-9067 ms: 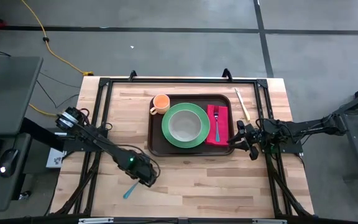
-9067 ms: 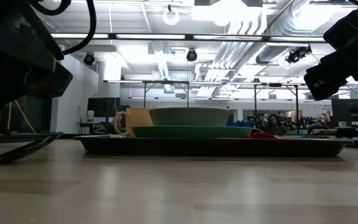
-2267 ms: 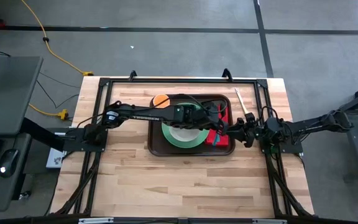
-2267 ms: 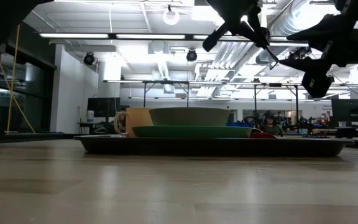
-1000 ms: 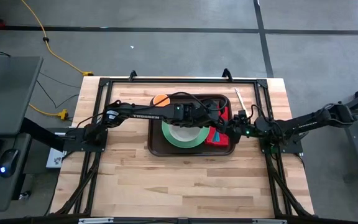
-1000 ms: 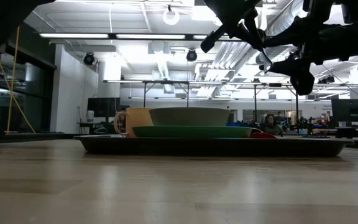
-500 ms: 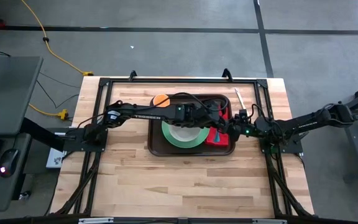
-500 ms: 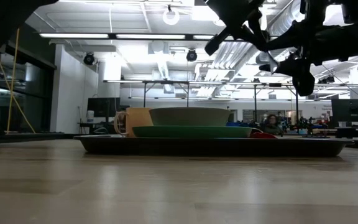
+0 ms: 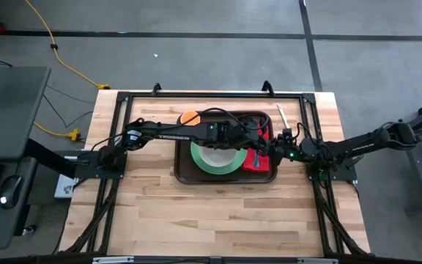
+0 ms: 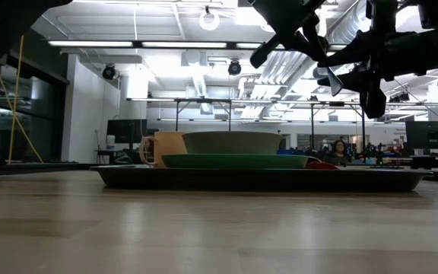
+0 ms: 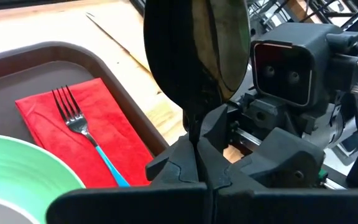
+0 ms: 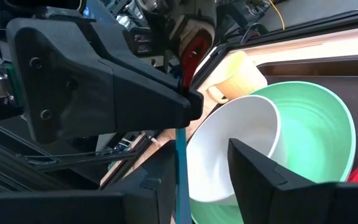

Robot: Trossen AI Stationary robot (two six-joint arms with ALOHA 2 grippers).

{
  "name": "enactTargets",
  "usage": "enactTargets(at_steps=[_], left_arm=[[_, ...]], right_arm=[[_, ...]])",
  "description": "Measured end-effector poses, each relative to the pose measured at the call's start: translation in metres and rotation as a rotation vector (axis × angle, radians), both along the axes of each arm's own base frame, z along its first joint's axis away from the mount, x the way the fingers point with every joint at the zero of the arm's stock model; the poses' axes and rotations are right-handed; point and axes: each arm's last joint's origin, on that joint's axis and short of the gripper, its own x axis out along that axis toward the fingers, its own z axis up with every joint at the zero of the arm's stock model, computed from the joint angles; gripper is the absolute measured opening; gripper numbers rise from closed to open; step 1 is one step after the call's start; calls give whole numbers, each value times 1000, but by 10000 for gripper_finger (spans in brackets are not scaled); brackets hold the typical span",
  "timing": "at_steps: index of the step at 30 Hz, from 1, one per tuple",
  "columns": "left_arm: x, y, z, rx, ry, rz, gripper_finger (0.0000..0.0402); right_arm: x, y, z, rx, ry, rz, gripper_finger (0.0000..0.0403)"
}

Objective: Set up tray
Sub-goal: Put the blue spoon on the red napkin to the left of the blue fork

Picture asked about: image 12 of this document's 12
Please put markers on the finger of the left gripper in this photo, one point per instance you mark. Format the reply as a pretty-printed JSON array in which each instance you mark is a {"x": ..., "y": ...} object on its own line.
[
  {"x": 197, "y": 105},
  {"x": 73, "y": 87}
]

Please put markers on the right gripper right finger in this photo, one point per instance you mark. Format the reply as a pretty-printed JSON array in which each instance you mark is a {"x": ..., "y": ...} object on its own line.
[{"x": 291, "y": 205}]

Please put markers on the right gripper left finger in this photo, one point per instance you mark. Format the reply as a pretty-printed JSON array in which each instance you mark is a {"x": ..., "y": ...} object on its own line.
[{"x": 73, "y": 208}]

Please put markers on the grey-white bowl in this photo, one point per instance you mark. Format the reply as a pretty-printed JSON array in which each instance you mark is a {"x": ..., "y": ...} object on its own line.
[{"x": 228, "y": 140}]

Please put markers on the orange mug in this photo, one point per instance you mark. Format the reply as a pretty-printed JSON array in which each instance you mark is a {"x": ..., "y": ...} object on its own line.
[{"x": 238, "y": 77}]

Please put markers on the green plate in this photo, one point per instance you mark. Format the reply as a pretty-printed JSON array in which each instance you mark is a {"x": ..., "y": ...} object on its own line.
[{"x": 315, "y": 130}]

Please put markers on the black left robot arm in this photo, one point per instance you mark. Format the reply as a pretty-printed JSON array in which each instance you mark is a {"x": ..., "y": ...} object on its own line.
[{"x": 160, "y": 25}]

